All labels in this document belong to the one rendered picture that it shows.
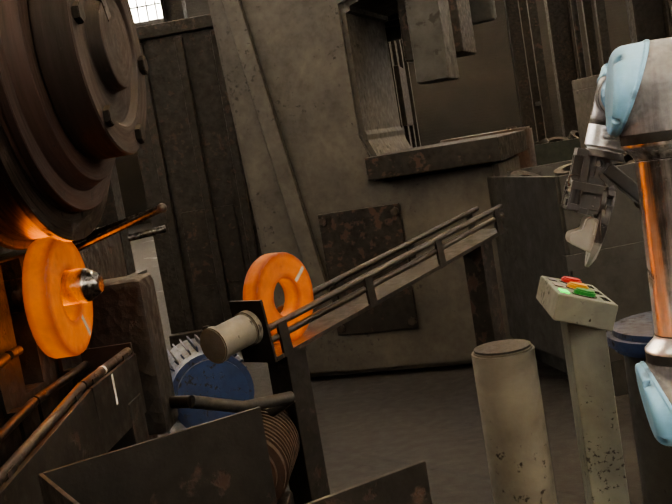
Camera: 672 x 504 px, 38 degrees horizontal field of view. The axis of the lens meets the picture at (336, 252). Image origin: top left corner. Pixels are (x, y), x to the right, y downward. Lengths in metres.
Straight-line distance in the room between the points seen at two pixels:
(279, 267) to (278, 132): 2.32
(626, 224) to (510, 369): 1.49
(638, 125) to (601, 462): 0.84
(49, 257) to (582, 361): 1.06
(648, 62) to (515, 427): 0.82
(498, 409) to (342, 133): 2.19
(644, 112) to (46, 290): 0.77
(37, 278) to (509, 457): 1.01
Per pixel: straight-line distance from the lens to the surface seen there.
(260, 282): 1.63
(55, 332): 1.24
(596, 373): 1.93
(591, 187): 1.81
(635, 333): 2.28
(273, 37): 4.00
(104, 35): 1.22
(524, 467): 1.91
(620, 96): 1.31
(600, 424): 1.95
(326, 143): 3.92
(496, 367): 1.85
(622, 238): 3.27
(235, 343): 1.57
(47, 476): 0.86
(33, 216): 1.16
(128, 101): 1.33
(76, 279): 1.27
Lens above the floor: 0.94
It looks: 6 degrees down
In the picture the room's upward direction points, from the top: 9 degrees counter-clockwise
